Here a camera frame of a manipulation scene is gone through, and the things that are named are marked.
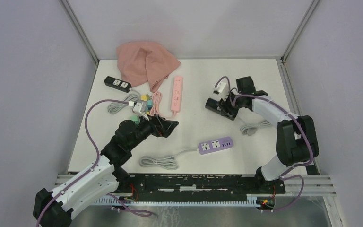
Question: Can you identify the pink power strip cable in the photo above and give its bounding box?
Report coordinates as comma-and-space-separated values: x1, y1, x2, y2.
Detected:
150, 91, 180, 120

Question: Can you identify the green adapter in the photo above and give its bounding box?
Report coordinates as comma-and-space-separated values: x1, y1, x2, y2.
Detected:
130, 115, 140, 125

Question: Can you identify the white cable duct rail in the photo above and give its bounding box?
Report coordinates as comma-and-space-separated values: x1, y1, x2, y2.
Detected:
92, 195, 260, 208

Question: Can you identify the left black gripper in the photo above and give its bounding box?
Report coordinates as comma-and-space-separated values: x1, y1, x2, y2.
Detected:
128, 111, 178, 150

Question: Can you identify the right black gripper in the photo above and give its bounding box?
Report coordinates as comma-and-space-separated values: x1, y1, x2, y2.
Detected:
217, 88, 244, 118

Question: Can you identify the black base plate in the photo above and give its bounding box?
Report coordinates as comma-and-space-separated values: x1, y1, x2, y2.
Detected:
113, 173, 286, 202

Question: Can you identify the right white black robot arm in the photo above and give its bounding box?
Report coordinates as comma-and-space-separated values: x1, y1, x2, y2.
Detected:
213, 76, 319, 193

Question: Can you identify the yellow plug adapter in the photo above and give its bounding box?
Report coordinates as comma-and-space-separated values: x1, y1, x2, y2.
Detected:
140, 94, 150, 101

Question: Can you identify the teal adapter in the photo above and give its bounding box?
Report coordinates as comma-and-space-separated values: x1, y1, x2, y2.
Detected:
147, 100, 154, 110

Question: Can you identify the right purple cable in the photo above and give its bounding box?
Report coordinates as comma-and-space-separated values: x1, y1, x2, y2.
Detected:
214, 76, 314, 213

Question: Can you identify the pink power strip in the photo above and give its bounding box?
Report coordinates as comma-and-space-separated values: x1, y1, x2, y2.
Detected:
171, 76, 183, 113

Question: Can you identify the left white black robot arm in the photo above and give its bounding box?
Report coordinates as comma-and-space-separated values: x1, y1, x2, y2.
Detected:
33, 115, 179, 227

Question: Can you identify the grey cable at right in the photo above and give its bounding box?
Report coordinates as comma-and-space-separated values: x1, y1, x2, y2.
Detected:
139, 148, 200, 171

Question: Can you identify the purple cable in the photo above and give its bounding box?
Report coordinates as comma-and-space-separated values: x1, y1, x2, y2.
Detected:
214, 76, 314, 213
35, 99, 153, 227

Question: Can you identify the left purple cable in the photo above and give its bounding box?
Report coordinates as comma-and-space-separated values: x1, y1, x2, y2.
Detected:
35, 99, 153, 227

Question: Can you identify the purple power strip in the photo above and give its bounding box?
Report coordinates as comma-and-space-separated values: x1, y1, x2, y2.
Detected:
198, 137, 234, 155

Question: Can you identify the grey cable of black strip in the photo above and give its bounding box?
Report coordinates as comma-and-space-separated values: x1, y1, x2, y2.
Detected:
238, 109, 273, 136

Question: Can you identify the black power strip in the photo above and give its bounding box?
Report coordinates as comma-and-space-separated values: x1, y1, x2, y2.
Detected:
104, 76, 132, 93
205, 98, 224, 115

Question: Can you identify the pink cloth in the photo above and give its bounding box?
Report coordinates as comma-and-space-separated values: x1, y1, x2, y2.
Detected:
116, 41, 181, 93

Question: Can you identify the grey power strip cable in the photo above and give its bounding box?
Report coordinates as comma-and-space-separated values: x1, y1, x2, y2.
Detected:
107, 88, 142, 115

